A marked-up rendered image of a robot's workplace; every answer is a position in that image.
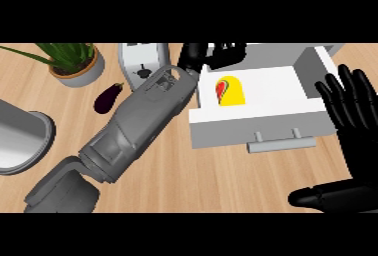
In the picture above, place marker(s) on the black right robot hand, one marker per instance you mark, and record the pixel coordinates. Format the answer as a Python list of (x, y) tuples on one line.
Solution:
[(357, 133)]

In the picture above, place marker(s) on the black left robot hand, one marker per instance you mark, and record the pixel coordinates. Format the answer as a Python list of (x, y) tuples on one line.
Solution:
[(228, 53)]

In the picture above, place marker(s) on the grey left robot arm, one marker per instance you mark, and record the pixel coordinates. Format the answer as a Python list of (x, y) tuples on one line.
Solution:
[(134, 123)]

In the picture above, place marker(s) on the white open drawer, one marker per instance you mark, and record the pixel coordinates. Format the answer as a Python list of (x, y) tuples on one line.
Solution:
[(274, 90)]

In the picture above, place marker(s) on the grey cabinet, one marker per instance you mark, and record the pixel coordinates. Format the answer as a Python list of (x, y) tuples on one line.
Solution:
[(276, 53)]

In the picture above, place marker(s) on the white and grey toaster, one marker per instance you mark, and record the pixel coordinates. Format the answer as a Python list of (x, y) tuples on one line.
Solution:
[(141, 58)]

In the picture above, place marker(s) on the dark purple eggplant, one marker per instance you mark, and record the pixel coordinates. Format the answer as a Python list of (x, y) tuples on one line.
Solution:
[(107, 99)]

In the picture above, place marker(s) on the green plant in grey pot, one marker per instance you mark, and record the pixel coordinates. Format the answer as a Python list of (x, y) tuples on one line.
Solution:
[(79, 68)]

